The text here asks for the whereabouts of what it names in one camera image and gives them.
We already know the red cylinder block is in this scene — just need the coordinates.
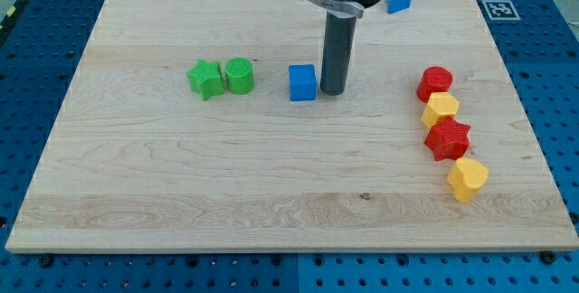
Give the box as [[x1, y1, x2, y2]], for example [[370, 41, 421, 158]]
[[416, 66, 453, 103]]

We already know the green star block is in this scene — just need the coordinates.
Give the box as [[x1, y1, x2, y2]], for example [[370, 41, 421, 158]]
[[186, 60, 224, 100]]

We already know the yellow heart block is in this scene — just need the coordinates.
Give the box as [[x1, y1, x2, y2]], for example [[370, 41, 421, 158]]
[[447, 157, 489, 203]]

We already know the green cylinder block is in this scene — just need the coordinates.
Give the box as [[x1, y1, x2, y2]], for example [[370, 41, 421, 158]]
[[225, 57, 254, 95]]

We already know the red star block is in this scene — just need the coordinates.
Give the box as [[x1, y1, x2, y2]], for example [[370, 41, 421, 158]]
[[424, 118, 471, 161]]

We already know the light wooden board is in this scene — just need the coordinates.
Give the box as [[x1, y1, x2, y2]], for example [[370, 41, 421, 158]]
[[6, 0, 578, 254]]

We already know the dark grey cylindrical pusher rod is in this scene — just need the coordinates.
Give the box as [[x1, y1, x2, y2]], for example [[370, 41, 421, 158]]
[[320, 13, 356, 96]]

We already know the white fiducial marker tag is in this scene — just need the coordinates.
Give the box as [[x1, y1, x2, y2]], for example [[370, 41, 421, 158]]
[[482, 0, 520, 21]]

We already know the yellow hexagon block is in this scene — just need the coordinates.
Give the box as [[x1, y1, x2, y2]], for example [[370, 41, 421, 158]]
[[421, 92, 460, 128]]

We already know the black bolt front left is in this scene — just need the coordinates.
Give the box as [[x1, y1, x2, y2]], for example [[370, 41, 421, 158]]
[[37, 254, 54, 269]]

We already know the blue cube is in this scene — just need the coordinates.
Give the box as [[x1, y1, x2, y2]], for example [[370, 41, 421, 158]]
[[289, 64, 317, 101]]

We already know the black bolt front right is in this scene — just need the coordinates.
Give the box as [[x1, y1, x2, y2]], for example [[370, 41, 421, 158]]
[[539, 250, 557, 265]]

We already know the black bolt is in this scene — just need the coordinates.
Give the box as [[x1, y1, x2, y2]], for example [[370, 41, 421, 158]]
[[37, 254, 54, 269], [539, 250, 557, 265]]

